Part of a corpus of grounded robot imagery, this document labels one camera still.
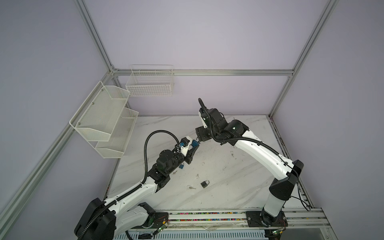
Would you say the large blue padlock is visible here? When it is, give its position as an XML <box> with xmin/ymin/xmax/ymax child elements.
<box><xmin>191</xmin><ymin>140</ymin><xmax>200</xmax><ymax>148</ymax></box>

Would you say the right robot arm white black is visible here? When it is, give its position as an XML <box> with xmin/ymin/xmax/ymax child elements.
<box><xmin>196</xmin><ymin>107</ymin><xmax>304</xmax><ymax>227</ymax></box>

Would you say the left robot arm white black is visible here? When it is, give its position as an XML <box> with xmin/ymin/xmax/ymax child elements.
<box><xmin>74</xmin><ymin>145</ymin><xmax>199</xmax><ymax>240</ymax></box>

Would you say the black padlock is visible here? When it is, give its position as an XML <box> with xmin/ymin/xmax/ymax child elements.
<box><xmin>201</xmin><ymin>180</ymin><xmax>210</xmax><ymax>189</ymax></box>

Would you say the lower white mesh shelf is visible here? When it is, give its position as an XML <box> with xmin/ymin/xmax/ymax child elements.
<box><xmin>96</xmin><ymin>108</ymin><xmax>139</xmax><ymax>159</ymax></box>

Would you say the white mesh shelf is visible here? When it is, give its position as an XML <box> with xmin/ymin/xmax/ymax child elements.
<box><xmin>69</xmin><ymin>82</ymin><xmax>130</xmax><ymax>142</ymax></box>
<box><xmin>96</xmin><ymin>108</ymin><xmax>139</xmax><ymax>159</ymax></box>

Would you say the upper white mesh shelf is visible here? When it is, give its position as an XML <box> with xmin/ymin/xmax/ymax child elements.
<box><xmin>69</xmin><ymin>82</ymin><xmax>130</xmax><ymax>142</ymax></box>

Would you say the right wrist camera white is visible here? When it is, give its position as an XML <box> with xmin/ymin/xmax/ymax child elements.
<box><xmin>199</xmin><ymin>108</ymin><xmax>210</xmax><ymax>129</ymax></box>

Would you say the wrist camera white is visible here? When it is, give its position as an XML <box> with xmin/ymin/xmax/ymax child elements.
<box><xmin>199</xmin><ymin>108</ymin><xmax>210</xmax><ymax>129</ymax></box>
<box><xmin>180</xmin><ymin>136</ymin><xmax>193</xmax><ymax>157</ymax></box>

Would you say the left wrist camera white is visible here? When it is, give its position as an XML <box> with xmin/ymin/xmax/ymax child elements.
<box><xmin>180</xmin><ymin>136</ymin><xmax>193</xmax><ymax>157</ymax></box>

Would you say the white wire basket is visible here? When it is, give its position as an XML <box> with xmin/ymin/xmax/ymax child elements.
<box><xmin>126</xmin><ymin>65</ymin><xmax>174</xmax><ymax>97</ymax></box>

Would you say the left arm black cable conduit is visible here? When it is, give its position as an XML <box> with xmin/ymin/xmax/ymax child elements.
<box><xmin>76</xmin><ymin>129</ymin><xmax>181</xmax><ymax>240</ymax></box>

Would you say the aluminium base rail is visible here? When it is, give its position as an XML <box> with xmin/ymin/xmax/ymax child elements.
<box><xmin>129</xmin><ymin>208</ymin><xmax>337</xmax><ymax>240</ymax></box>

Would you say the aluminium frame profile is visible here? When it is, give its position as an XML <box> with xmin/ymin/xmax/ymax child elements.
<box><xmin>1</xmin><ymin>1</ymin><xmax>328</xmax><ymax>210</ymax></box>

